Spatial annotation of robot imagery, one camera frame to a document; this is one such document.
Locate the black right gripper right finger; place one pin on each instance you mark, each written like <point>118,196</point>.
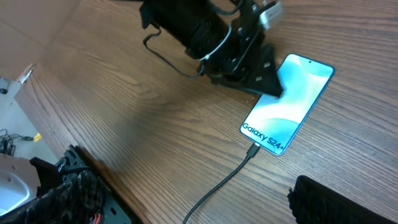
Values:
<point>312,202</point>

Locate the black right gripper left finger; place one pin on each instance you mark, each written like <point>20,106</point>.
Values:
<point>73,202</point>

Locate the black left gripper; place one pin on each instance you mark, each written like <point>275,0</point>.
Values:
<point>243,61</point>

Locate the Galaxy S24 smartphone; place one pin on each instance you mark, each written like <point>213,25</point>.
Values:
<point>273,122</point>

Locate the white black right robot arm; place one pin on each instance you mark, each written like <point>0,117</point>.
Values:
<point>23,180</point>

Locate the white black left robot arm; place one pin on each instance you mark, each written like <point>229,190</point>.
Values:
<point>193,23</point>

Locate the cardboard backdrop panel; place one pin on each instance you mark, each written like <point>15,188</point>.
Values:
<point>27,29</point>

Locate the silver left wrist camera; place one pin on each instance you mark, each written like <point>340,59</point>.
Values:
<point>271,13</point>

